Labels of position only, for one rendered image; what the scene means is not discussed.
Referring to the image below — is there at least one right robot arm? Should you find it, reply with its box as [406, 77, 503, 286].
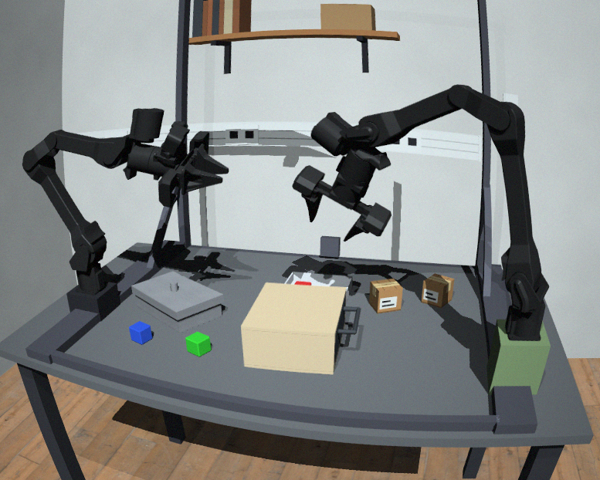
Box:
[22, 108, 190, 296]

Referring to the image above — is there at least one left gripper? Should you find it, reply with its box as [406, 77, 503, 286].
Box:
[292, 165, 392, 242]

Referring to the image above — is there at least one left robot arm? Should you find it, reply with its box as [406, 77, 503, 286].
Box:
[311, 84, 549, 341]

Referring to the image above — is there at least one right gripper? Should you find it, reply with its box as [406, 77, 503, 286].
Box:
[148, 131, 229, 208]

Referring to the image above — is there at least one blue block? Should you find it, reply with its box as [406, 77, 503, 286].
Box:
[129, 321, 152, 345]

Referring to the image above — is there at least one white open tray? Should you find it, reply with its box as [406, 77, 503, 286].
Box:
[284, 272, 353, 302]

